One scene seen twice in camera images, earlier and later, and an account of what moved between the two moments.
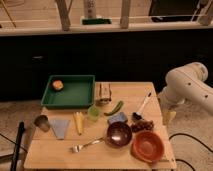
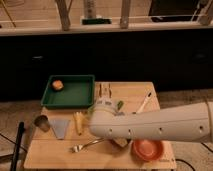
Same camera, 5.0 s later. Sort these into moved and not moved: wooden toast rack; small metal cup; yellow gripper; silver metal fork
Moved: yellow gripper
Not moved: small metal cup; silver metal fork; wooden toast rack
